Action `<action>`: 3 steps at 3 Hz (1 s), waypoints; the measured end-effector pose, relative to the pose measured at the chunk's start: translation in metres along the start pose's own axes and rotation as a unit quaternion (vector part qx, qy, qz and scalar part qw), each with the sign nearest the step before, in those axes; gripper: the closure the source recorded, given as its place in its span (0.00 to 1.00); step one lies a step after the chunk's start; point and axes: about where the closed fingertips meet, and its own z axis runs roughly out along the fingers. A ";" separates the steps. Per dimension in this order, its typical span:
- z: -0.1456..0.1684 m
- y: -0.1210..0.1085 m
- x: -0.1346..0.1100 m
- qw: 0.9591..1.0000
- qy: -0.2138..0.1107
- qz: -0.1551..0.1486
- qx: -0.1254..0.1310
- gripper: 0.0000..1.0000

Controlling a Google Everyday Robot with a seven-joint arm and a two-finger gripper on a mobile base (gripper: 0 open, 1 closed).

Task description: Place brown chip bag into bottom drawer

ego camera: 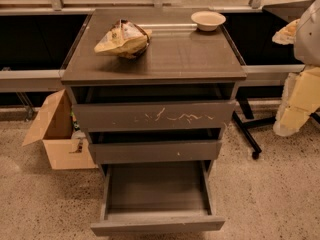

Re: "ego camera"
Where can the grey window sill rail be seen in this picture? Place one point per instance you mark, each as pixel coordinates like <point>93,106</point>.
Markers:
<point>50,80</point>

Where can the white paper bowl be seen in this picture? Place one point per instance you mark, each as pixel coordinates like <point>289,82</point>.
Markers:
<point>207,20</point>

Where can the brown chip bag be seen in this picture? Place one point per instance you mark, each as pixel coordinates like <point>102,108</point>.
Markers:
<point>125,39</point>

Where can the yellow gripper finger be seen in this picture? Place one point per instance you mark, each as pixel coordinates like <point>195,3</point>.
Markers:
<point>286,35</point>
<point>300,98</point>

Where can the grey open bottom drawer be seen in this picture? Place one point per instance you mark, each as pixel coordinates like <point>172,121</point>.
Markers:
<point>164,197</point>

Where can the grey top drawer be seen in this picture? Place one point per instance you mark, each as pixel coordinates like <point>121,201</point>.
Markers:
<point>152,107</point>

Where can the grey middle drawer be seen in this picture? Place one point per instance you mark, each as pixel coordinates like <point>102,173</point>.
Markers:
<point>155,146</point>

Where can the green bottle in box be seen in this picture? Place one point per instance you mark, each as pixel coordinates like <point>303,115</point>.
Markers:
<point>75,124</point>

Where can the open cardboard box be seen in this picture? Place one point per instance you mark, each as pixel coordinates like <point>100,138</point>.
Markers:
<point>53,126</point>

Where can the black rolling stand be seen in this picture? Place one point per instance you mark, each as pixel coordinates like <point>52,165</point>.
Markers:
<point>267,64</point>

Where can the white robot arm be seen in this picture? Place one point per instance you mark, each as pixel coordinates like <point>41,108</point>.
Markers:
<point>307,39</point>

